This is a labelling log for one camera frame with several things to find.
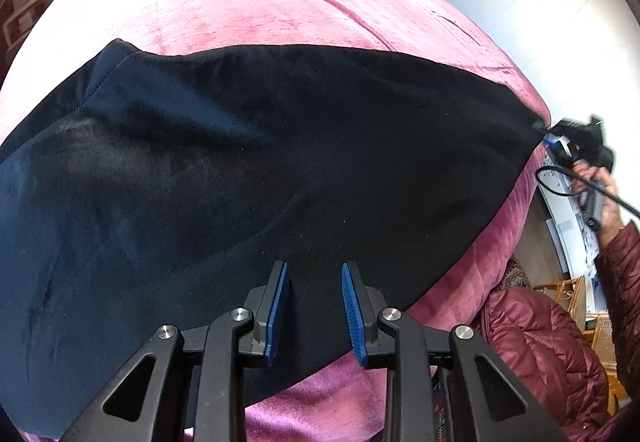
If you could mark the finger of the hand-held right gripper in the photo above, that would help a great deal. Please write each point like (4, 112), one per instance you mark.
(552, 142)

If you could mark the white nightstand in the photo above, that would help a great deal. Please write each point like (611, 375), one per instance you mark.
(22, 24)

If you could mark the person's right hand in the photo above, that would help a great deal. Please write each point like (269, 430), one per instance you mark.
(610, 207)

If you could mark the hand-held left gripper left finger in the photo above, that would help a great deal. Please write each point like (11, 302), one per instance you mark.
(276, 307)

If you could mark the black pants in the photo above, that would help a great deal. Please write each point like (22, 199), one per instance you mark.
(260, 161)

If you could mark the white side table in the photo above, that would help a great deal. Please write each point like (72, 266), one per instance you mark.
(567, 227)

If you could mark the pink bed cover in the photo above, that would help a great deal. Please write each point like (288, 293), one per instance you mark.
(280, 6)

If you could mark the wicker chair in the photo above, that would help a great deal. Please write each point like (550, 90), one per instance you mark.
(575, 292)

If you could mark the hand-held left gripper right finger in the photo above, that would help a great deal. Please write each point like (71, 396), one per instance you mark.
(352, 312)

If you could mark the person's maroon puffer jacket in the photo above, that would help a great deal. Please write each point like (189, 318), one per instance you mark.
(540, 362)

